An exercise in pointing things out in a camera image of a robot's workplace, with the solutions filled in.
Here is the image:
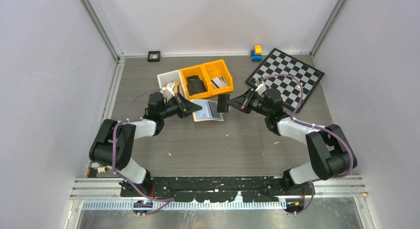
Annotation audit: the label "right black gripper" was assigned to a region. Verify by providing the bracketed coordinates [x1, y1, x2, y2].
[227, 88, 271, 117]

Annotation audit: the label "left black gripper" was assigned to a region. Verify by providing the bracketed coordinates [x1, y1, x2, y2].
[159, 93, 202, 119]

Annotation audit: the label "black credit card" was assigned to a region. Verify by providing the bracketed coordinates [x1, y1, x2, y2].
[216, 94, 230, 114]

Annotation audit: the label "beige leather card holder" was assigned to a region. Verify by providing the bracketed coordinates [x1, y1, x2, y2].
[191, 99, 224, 122]

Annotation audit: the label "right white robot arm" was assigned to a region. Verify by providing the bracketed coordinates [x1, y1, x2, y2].
[227, 88, 358, 195]

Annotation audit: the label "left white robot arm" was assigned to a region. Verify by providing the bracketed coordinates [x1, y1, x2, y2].
[89, 92, 202, 196]

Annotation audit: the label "gold cards in white bin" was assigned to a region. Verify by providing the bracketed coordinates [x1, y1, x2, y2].
[167, 81, 184, 96]

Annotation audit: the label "black cards in orange bin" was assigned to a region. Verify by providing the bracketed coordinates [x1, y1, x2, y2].
[186, 75, 207, 96]

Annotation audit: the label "white striped card in bin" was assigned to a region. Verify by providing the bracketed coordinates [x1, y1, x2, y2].
[210, 77, 228, 89]

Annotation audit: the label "middle orange plastic bin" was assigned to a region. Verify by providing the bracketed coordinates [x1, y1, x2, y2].
[180, 64, 211, 100]

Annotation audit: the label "orange plastic bin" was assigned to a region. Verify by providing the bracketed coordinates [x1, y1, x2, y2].
[180, 64, 211, 100]
[202, 59, 234, 96]

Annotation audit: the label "white plastic bin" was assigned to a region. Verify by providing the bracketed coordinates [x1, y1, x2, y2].
[157, 69, 187, 99]

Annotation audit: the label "right orange plastic bin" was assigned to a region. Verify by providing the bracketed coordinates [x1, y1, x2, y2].
[202, 59, 234, 96]

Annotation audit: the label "blue yellow toy car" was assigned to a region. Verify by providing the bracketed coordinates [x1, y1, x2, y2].
[250, 45, 263, 61]

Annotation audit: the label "black white chessboard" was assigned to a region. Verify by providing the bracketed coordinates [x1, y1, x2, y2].
[245, 48, 324, 113]

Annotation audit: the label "small black square box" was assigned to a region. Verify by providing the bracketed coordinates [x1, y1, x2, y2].
[147, 51, 161, 62]

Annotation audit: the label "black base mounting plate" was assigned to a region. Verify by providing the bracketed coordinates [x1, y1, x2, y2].
[119, 176, 315, 203]

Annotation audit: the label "small beige chess piece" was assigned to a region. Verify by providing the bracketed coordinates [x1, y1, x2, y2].
[97, 167, 108, 173]

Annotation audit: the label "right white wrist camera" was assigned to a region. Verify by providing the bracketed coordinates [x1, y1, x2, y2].
[255, 77, 267, 96]

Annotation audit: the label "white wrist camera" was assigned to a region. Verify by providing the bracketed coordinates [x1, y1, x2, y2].
[255, 77, 267, 96]
[162, 81, 176, 100]

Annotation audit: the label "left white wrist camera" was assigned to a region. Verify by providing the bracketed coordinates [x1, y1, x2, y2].
[162, 81, 176, 100]

